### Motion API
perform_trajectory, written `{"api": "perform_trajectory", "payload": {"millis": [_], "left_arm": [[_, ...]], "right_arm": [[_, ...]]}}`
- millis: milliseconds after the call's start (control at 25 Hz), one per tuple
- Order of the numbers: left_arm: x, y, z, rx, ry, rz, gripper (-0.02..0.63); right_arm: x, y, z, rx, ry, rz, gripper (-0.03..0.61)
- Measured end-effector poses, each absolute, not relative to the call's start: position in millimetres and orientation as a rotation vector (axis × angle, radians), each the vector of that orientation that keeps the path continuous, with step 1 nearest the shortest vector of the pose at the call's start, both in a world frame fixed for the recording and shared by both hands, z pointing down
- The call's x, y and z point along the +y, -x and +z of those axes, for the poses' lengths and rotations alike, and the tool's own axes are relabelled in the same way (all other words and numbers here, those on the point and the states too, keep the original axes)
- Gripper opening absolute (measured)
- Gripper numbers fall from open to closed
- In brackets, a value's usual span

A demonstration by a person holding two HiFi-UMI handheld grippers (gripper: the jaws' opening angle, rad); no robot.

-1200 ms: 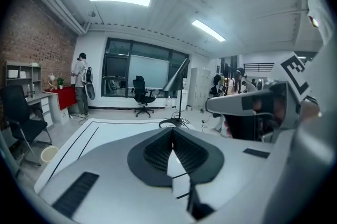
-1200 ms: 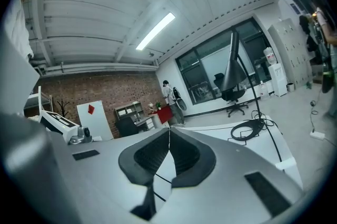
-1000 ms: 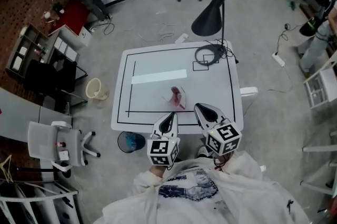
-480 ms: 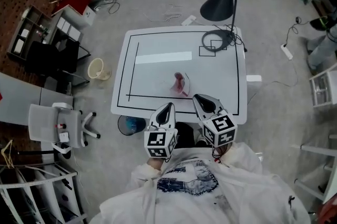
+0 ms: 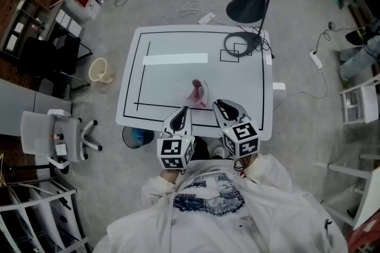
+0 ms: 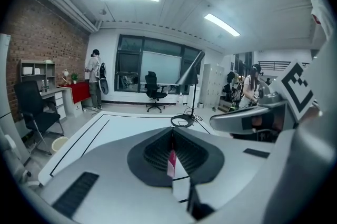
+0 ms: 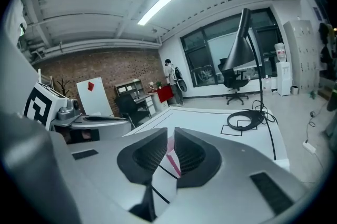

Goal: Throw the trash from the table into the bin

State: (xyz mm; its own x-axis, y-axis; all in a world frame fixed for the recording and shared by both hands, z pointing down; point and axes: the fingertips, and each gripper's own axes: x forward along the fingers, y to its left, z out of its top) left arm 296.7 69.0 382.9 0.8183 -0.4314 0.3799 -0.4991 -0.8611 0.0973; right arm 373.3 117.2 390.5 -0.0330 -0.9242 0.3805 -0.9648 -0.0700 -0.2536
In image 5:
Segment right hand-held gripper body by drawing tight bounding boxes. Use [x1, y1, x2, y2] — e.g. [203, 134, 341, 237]
[218, 115, 261, 159]

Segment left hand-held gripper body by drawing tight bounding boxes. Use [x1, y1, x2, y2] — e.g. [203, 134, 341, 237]
[156, 132, 196, 171]

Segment black mesh waste bin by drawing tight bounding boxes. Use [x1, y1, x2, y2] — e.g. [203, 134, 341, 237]
[122, 126, 155, 149]

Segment person's right forearm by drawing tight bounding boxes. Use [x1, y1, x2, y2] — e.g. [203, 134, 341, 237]
[237, 153, 293, 196]

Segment person's left forearm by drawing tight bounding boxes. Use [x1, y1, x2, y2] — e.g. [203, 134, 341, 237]
[141, 168, 185, 211]

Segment white work table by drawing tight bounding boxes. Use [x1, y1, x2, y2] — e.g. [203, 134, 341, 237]
[115, 25, 274, 141]

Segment person's black trousers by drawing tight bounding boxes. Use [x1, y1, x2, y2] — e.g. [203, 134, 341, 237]
[192, 136, 226, 161]

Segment cream plastic basket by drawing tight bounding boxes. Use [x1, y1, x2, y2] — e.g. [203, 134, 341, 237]
[88, 58, 116, 83]

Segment person's white printed shirt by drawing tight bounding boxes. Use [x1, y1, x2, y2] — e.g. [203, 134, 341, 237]
[91, 156, 348, 253]

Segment white power strip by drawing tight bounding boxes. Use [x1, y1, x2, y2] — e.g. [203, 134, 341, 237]
[309, 50, 324, 70]
[198, 12, 217, 26]

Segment white wooden chair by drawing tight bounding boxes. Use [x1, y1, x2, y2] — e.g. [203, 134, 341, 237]
[340, 73, 380, 125]

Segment white grey office chair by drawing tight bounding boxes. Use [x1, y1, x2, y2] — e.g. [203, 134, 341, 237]
[20, 109, 103, 171]

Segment white side table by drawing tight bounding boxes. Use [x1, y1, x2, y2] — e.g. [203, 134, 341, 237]
[322, 153, 380, 230]

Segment black visitor chair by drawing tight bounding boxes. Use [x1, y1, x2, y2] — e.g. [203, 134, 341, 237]
[20, 34, 93, 89]

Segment black coat rack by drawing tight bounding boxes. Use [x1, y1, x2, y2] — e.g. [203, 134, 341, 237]
[8, 161, 72, 173]

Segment white shelf rack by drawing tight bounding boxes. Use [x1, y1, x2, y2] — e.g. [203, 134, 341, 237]
[0, 177, 90, 253]

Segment white refrigerator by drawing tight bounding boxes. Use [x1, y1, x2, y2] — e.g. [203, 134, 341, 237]
[0, 78, 74, 137]

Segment grey desk with hutch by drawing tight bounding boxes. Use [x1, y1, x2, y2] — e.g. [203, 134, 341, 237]
[0, 0, 86, 61]

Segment pink upholstered seat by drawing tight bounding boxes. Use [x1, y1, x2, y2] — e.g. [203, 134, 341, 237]
[347, 216, 380, 253]

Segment white storage box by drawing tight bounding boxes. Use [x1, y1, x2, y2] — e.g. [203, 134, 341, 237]
[5, 34, 18, 52]

